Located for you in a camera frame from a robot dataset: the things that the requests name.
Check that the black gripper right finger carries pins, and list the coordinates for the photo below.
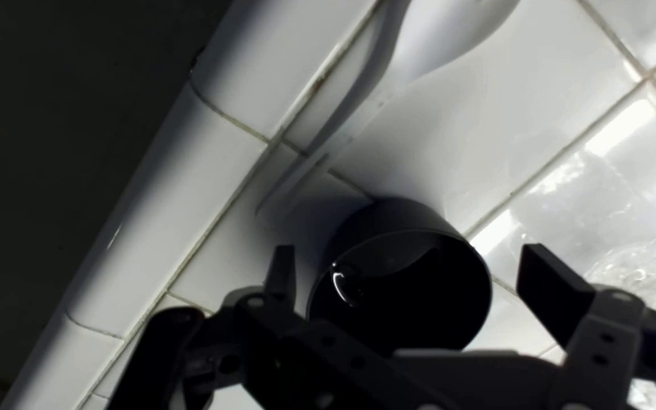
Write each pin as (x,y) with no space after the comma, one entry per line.
(557,288)

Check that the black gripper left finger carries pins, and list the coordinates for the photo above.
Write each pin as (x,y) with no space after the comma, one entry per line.
(283,274)

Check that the small black pot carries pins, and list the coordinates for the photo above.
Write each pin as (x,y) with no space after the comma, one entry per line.
(411,281)

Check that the white plastic spoon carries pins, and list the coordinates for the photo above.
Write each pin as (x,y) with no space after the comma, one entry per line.
(455,29)

